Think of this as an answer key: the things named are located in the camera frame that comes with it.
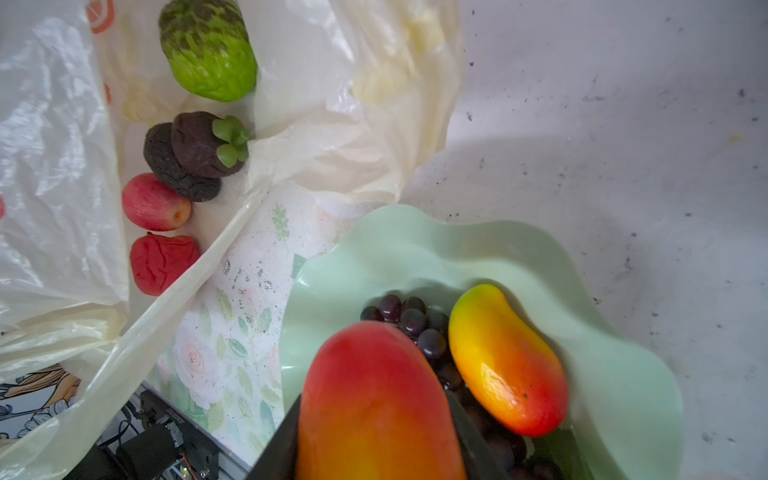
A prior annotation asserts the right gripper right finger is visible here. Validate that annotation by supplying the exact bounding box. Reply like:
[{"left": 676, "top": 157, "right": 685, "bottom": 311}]
[{"left": 445, "top": 391, "right": 508, "bottom": 480}]

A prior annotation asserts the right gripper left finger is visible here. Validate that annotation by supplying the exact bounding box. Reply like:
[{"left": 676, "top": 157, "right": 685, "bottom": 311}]
[{"left": 245, "top": 396, "right": 301, "bottom": 480}]

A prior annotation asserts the yellow red mango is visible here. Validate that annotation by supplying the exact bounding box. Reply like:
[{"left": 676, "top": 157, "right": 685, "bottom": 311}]
[
  {"left": 296, "top": 321, "right": 467, "bottom": 479},
  {"left": 448, "top": 284, "right": 569, "bottom": 437}
]

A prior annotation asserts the light green wavy plate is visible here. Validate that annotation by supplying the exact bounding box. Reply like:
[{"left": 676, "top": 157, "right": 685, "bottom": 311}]
[{"left": 279, "top": 205, "right": 684, "bottom": 479}]

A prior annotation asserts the red strawberry fruit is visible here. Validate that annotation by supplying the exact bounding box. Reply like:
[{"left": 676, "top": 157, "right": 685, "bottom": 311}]
[{"left": 129, "top": 233, "right": 200, "bottom": 297}]

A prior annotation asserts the red yellow apple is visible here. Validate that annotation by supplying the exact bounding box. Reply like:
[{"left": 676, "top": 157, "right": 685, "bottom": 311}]
[{"left": 122, "top": 173, "right": 192, "bottom": 232}]

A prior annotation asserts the dark purple fig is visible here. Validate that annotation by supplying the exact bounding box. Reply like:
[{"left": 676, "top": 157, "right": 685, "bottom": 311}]
[{"left": 171, "top": 111, "right": 250, "bottom": 178}]

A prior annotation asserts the dark avocado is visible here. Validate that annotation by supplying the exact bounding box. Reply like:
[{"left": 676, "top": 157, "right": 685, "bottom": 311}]
[{"left": 143, "top": 122, "right": 222, "bottom": 202}]

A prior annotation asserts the cream translucent plastic bag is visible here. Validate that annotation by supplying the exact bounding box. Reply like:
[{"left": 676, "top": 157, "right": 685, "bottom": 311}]
[{"left": 1, "top": 1, "right": 464, "bottom": 479}]

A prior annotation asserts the green kiwi half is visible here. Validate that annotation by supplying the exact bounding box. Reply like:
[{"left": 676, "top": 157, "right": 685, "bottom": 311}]
[{"left": 158, "top": 0, "right": 258, "bottom": 103}]

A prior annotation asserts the green leaf grape bunch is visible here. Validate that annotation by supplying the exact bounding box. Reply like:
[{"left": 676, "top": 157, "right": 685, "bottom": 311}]
[{"left": 360, "top": 294, "right": 594, "bottom": 479}]

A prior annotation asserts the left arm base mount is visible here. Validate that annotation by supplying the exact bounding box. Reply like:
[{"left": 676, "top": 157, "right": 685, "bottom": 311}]
[{"left": 66, "top": 388, "right": 248, "bottom": 479}]

